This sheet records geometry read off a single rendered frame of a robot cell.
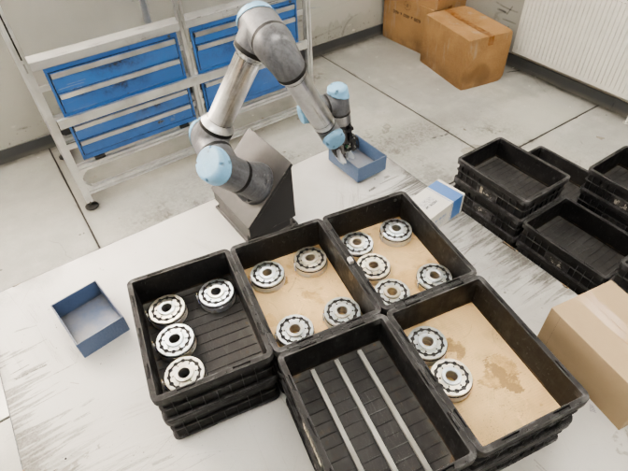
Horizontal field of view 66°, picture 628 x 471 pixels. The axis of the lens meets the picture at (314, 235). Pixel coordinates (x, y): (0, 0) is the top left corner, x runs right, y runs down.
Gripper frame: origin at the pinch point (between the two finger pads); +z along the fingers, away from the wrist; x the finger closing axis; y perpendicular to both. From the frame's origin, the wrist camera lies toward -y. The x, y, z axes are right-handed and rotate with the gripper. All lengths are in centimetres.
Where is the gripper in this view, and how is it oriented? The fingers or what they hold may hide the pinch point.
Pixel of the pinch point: (343, 160)
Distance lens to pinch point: 200.9
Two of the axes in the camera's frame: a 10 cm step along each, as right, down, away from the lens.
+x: 8.3, -4.9, 2.7
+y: 5.4, 5.8, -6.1
